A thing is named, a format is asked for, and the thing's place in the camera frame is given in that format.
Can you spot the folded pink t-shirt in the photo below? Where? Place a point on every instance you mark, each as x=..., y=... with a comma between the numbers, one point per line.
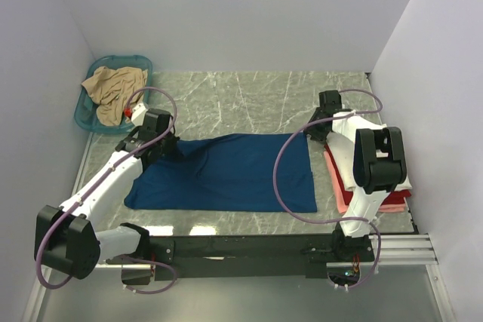
x=339, y=197

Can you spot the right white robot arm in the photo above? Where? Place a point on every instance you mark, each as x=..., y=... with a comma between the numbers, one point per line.
x=370, y=156

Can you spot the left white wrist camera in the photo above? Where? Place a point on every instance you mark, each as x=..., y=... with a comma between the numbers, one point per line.
x=136, y=111

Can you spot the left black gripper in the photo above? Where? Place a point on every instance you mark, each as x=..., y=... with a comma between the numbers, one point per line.
x=171, y=143

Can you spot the beige t-shirt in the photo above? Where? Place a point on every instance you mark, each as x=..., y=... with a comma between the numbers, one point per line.
x=110, y=90

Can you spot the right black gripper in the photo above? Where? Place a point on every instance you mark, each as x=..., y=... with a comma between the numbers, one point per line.
x=316, y=135

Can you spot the folded white t-shirt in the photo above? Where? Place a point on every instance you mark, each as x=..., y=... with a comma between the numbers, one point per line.
x=341, y=142

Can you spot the black base beam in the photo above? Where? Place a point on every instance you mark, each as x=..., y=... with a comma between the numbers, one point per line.
x=217, y=256

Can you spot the blue t-shirt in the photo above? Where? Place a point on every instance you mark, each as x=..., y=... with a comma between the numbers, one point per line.
x=236, y=172

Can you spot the aluminium frame rail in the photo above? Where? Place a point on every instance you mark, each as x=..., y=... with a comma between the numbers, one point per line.
x=399, y=250

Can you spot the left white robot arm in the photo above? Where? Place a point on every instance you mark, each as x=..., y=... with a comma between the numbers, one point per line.
x=66, y=238

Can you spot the folded red t-shirt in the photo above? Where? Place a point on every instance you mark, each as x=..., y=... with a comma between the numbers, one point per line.
x=339, y=178

